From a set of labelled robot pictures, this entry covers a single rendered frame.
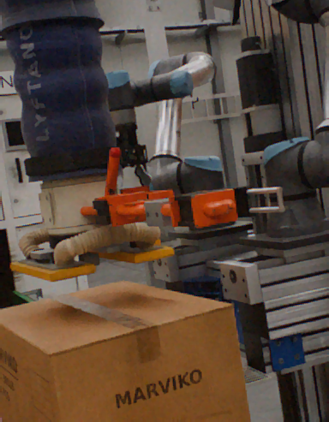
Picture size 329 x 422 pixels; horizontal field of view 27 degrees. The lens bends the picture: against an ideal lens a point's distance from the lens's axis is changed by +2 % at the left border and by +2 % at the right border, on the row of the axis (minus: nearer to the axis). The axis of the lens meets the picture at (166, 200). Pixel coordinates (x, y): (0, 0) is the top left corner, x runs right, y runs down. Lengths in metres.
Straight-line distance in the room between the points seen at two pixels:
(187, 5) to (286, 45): 10.32
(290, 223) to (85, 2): 0.70
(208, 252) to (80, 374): 0.88
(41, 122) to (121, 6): 10.29
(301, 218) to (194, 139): 10.23
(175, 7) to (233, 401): 10.91
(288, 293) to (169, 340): 0.39
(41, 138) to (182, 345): 0.54
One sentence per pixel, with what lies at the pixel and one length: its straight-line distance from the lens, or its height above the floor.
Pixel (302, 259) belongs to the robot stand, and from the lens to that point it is 1.70.
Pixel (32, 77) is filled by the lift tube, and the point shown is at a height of 1.49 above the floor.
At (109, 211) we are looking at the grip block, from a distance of 1.36.
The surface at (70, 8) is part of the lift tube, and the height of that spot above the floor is 1.62.
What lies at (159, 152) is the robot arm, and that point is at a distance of 2.23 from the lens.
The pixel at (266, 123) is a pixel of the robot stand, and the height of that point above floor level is 1.33.
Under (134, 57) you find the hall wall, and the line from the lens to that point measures 11.69.
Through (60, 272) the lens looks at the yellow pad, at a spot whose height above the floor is 1.07.
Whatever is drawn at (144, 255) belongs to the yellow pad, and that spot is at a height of 1.06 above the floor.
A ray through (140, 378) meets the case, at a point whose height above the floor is 0.85.
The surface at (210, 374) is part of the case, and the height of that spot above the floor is 0.82.
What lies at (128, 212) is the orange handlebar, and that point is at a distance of 1.29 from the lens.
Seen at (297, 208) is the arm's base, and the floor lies 1.10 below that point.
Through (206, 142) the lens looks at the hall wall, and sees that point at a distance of 11.98.
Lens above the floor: 1.25
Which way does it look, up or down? 3 degrees down
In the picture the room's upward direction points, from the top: 9 degrees counter-clockwise
